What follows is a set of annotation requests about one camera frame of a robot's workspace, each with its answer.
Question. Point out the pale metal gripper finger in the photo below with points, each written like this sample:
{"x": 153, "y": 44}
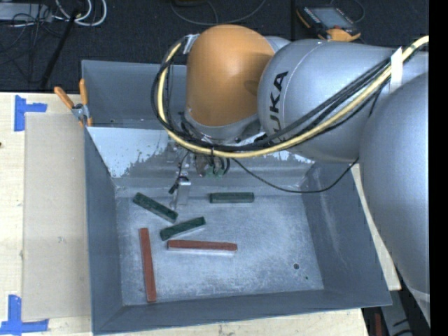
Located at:
{"x": 183, "y": 192}
{"x": 173, "y": 203}

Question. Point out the dark green flat block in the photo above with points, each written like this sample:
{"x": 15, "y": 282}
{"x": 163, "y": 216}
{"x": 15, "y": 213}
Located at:
{"x": 231, "y": 197}
{"x": 154, "y": 206}
{"x": 182, "y": 228}

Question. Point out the red-brown flat block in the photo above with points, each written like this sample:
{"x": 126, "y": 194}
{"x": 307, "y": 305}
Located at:
{"x": 201, "y": 245}
{"x": 147, "y": 264}

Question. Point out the grey metal bin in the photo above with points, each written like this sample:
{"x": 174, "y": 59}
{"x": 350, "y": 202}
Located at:
{"x": 245, "y": 257}

